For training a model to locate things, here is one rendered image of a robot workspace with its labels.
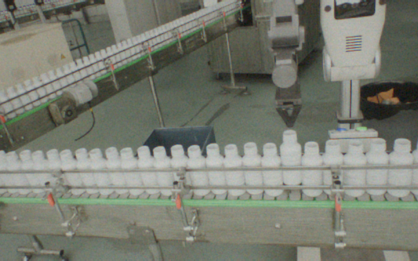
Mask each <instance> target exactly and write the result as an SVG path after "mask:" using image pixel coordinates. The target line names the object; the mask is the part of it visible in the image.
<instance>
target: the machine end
mask: <svg viewBox="0 0 418 261"><path fill-rule="evenodd" d="M272 2H273V0H251V11H252V19H250V20H249V21H247V22H245V23H243V24H242V25H240V26H238V27H236V28H234V29H233V31H232V32H230V33H229V42H230V48H231V58H232V63H233V68H234V73H267V74H272V71H273V68H274V53H273V52H269V50H268V48H269V43H268V33H267V32H268V28H270V17H271V7H272ZM320 6H321V3H320V0H304V2H303V3H302V4H298V5H297V7H298V18H299V25H300V26H305V43H302V50H297V51H296V52H297V59H298V65H299V66H303V65H305V64H306V63H305V62H303V60H304V58H306V57H307V56H308V55H309V54H310V53H311V52H317V51H318V50H317V49H315V47H316V46H317V45H318V44H319V43H320V41H321V32H320ZM198 7H199V10H200V9H201V10H202V9H204V8H207V7H204V3H203V0H200V6H198ZM207 50H208V55H209V61H208V65H210V67H211V72H212V73H218V76H217V77H216V79H222V78H223V76H220V73H230V68H229V59H228V54H227V44H226V39H225V34H224V35H222V36H220V37H218V38H217V39H214V40H213V41H211V42H209V43H207Z"/></svg>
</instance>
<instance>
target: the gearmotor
mask: <svg viewBox="0 0 418 261"><path fill-rule="evenodd" d="M97 95H98V89H97V86H96V85H95V84H94V83H93V82H92V81H91V80H89V79H88V80H86V81H85V82H83V83H81V84H78V85H76V86H73V87H71V88H69V89H68V90H65V91H64V92H63V93H62V97H61V98H59V99H57V100H55V101H52V102H50V103H49V104H48V108H49V110H50V113H51V115H52V117H53V120H54V121H55V123H56V125H57V126H58V127H60V126H61V124H64V125H66V124H68V123H70V122H71V121H73V120H75V119H77V118H78V114H77V111H76V109H75V108H77V107H78V106H80V105H82V104H85V103H86V102H87V103H88V104H89V106H90V110H91V112H92V115H93V120H94V122H93V126H92V128H91V129H90V130H89V131H88V132H87V133H86V134H85V135H87V134H88V133H89V132H90V131H91V130H92V129H93V127H94V125H95V117H94V114H93V109H92V108H91V102H90V100H92V99H93V98H95V97H96V96H97ZM85 135H83V136H81V137H80V138H78V139H76V140H75V141H77V140H79V139H81V138H82V137H84V136H85Z"/></svg>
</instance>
